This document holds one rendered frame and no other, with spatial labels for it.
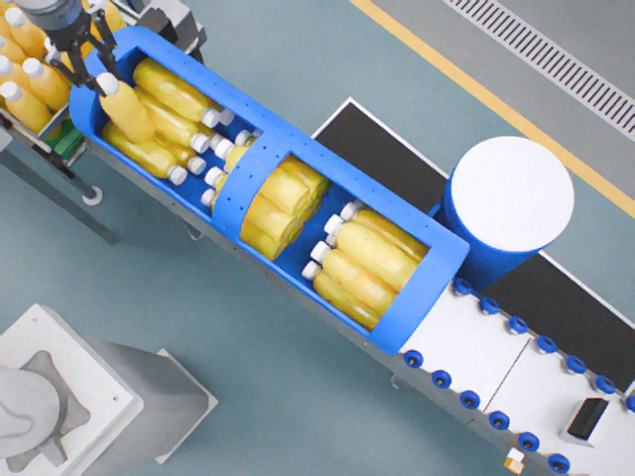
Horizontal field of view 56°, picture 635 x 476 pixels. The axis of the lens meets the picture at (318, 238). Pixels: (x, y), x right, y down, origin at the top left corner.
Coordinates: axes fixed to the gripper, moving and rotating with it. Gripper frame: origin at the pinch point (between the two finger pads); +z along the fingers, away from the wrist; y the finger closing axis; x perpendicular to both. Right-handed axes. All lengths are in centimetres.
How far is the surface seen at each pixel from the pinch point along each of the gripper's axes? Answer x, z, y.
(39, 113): 25.7, 29.3, -9.8
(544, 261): -106, 117, 66
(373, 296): -65, 17, -1
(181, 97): -6.2, 16.7, 10.0
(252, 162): -31.1, 8.3, 5.0
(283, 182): -37.7, 11.9, 6.0
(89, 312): 25, 132, -51
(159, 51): 1.4, 10.7, 14.1
